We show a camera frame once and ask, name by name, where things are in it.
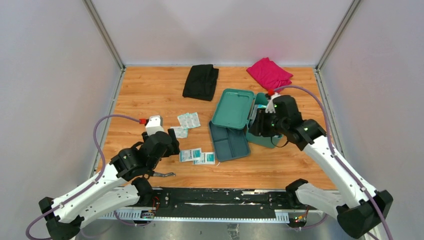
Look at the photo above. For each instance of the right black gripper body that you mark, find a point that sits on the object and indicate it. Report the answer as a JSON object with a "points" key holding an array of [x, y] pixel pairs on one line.
{"points": [[268, 125]]}

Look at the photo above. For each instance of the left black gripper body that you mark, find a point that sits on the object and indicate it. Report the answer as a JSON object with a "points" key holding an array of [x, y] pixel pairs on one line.
{"points": [[154, 163]]}

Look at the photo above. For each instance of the teal white sachet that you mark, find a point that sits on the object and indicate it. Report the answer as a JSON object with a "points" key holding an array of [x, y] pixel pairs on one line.
{"points": [[207, 158], [190, 155]]}

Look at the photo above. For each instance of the teal medicine box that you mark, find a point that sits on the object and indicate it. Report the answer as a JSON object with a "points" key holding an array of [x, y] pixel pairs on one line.
{"points": [[237, 109]]}

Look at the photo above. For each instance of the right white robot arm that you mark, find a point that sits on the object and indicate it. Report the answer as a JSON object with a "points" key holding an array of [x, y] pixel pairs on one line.
{"points": [[338, 179]]}

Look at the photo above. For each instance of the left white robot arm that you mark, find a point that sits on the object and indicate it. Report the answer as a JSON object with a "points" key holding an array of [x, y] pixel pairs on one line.
{"points": [[121, 182]]}

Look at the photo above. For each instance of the bandage strips pack lower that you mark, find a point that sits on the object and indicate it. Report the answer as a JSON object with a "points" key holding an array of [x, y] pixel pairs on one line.
{"points": [[180, 132]]}

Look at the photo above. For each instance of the pink folded cloth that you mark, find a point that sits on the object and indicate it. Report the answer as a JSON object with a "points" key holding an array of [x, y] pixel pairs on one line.
{"points": [[269, 75]]}

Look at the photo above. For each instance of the dark teal divided tray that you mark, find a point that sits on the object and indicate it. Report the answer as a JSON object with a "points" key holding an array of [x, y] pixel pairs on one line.
{"points": [[228, 143]]}

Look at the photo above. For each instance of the black folded cloth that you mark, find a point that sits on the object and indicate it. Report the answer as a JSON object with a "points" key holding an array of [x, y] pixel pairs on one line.
{"points": [[201, 82]]}

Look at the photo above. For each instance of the black handled scissors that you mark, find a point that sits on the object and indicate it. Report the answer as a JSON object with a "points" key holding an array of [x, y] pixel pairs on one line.
{"points": [[163, 175]]}

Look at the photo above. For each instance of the black metal base rail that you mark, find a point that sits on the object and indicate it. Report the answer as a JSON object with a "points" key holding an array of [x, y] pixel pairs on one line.
{"points": [[215, 204]]}

